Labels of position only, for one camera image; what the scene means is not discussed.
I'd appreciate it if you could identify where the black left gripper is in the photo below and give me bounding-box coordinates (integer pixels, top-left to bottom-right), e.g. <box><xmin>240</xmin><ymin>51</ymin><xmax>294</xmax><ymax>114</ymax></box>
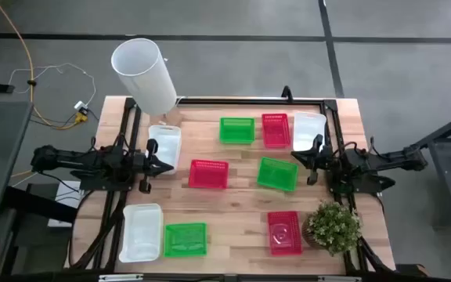
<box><xmin>131</xmin><ymin>138</ymin><xmax>175</xmax><ymax>194</ymax></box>

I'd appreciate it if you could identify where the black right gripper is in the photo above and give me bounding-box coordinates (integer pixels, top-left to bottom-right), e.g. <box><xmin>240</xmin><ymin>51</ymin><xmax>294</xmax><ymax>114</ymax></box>
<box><xmin>290</xmin><ymin>133</ymin><xmax>330</xmax><ymax>186</ymax></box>

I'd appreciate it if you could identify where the white plastic bin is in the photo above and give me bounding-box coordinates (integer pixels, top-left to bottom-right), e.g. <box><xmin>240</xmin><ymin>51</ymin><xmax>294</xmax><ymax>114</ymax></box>
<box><xmin>292</xmin><ymin>111</ymin><xmax>327</xmax><ymax>153</ymax></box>
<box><xmin>148</xmin><ymin>124</ymin><xmax>182</xmax><ymax>175</ymax></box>
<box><xmin>117</xmin><ymin>203</ymin><xmax>164</xmax><ymax>263</ymax></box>

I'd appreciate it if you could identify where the green plastic mesh basket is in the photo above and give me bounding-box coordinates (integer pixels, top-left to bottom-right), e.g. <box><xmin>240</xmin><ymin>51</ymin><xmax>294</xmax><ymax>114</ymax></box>
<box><xmin>218</xmin><ymin>116</ymin><xmax>256</xmax><ymax>146</ymax></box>
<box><xmin>163</xmin><ymin>222</ymin><xmax>208</xmax><ymax>259</ymax></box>
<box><xmin>256</xmin><ymin>156</ymin><xmax>300</xmax><ymax>193</ymax></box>

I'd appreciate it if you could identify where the red plastic mesh basket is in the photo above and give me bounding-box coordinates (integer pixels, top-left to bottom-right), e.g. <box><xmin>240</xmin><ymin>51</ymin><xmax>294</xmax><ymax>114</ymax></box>
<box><xmin>266</xmin><ymin>210</ymin><xmax>304</xmax><ymax>257</ymax></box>
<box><xmin>187</xmin><ymin>158</ymin><xmax>230</xmax><ymax>190</ymax></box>
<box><xmin>261</xmin><ymin>113</ymin><xmax>292</xmax><ymax>150</ymax></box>

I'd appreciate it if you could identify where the potted plant with pale flowers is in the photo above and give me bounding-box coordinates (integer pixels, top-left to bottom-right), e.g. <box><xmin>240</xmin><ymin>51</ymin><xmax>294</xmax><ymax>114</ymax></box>
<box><xmin>301</xmin><ymin>201</ymin><xmax>363</xmax><ymax>258</ymax></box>

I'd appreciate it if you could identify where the white cylinder shade table lamp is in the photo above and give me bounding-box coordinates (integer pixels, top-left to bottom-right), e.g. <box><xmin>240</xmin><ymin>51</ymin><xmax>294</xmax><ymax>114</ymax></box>
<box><xmin>110</xmin><ymin>38</ymin><xmax>183</xmax><ymax>126</ymax></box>

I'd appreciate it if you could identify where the black metal stand strut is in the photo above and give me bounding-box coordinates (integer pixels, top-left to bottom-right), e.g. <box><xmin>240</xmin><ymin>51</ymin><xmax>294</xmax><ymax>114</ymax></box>
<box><xmin>415</xmin><ymin>106</ymin><xmax>451</xmax><ymax>152</ymax></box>

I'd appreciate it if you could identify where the black aluminium table frame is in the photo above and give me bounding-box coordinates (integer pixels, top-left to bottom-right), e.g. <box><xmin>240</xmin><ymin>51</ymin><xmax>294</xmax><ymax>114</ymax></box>
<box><xmin>68</xmin><ymin>96</ymin><xmax>397</xmax><ymax>275</ymax></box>

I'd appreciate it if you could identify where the thin white cable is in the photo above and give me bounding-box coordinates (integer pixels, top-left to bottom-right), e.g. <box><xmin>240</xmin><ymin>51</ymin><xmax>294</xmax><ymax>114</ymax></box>
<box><xmin>8</xmin><ymin>62</ymin><xmax>97</xmax><ymax>107</ymax></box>

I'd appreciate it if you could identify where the silver metal bracket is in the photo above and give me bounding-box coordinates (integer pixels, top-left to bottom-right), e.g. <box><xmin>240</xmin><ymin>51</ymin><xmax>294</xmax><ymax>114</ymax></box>
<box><xmin>99</xmin><ymin>273</ymin><xmax>144</xmax><ymax>282</ymax></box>
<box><xmin>319</xmin><ymin>276</ymin><xmax>362</xmax><ymax>282</ymax></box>

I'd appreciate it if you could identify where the black desk frame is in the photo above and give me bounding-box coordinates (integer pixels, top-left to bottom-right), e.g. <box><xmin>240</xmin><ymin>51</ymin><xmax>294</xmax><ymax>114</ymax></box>
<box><xmin>0</xmin><ymin>183</ymin><xmax>78</xmax><ymax>275</ymax></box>

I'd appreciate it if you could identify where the yellow power cable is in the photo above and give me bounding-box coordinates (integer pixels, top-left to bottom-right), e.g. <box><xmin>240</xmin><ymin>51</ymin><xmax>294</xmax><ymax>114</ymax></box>
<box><xmin>0</xmin><ymin>0</ymin><xmax>89</xmax><ymax>131</ymax></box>

